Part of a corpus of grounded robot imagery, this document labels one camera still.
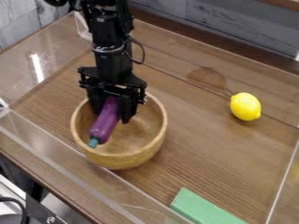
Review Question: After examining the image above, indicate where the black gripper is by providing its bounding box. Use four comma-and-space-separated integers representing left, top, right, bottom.
76, 49, 150, 124

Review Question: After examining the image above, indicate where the purple toy eggplant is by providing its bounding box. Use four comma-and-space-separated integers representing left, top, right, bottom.
89, 97, 119, 148

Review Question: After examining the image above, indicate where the brown wooden bowl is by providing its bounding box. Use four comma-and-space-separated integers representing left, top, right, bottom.
70, 94, 169, 170

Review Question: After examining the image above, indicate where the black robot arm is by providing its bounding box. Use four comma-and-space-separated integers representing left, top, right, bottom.
44, 0, 147, 123

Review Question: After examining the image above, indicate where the yellow toy lemon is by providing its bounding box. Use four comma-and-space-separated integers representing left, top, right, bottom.
230, 93, 262, 122

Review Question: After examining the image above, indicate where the green block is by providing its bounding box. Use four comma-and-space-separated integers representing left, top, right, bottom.
171, 187, 247, 224

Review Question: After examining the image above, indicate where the clear acrylic enclosure wall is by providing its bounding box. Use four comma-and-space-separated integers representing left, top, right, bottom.
0, 16, 299, 224

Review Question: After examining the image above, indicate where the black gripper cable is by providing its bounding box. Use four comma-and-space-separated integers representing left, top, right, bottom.
123, 36, 147, 66

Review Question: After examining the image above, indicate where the clear acrylic corner bracket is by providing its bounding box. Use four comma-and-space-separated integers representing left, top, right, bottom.
74, 11, 93, 41

